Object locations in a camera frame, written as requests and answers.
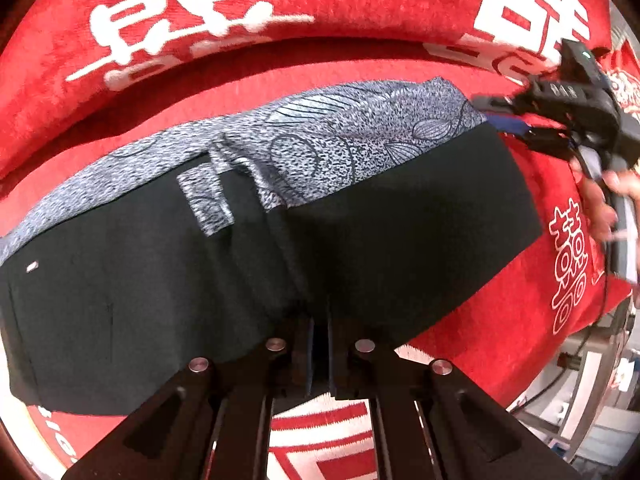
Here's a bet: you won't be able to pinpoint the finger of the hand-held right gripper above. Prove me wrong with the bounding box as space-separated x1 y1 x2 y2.
471 91 532 112
486 114 577 155

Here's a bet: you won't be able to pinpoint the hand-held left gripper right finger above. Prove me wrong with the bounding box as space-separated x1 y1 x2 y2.
327 310 581 480

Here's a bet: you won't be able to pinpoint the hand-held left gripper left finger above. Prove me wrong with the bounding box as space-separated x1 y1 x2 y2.
62 317 314 480

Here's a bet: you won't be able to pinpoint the black pants with grey stripe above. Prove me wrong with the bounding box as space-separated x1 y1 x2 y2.
0 76 545 417

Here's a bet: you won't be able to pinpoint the person's right hand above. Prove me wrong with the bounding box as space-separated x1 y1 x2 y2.
570 157 640 245

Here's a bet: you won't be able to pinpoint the red printed blanket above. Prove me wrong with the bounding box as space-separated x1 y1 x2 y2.
0 0 636 480

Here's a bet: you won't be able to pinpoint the black cable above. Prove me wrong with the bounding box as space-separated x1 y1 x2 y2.
509 237 613 413

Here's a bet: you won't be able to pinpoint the white metal frame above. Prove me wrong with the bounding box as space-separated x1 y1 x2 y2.
510 240 640 463

